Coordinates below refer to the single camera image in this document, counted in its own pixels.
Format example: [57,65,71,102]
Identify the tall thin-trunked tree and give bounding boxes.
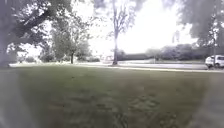
[99,0,138,66]

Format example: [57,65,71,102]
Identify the green grass lawn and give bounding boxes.
[0,63,224,128]

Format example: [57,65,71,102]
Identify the small leafy tree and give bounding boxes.
[50,13,93,65]

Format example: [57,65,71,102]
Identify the pale concrete path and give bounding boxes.
[76,64,224,74]

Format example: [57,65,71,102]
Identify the grey asphalt road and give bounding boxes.
[117,61,210,71]

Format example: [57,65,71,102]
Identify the long dark hedge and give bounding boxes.
[116,43,214,62]

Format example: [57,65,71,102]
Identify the low bushes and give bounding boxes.
[16,49,102,64]

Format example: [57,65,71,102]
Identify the white car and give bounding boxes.
[204,54,224,70]

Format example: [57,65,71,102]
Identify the tall dark tree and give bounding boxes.
[175,0,224,58]

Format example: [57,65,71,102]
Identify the large dark tree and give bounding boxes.
[0,0,73,69]

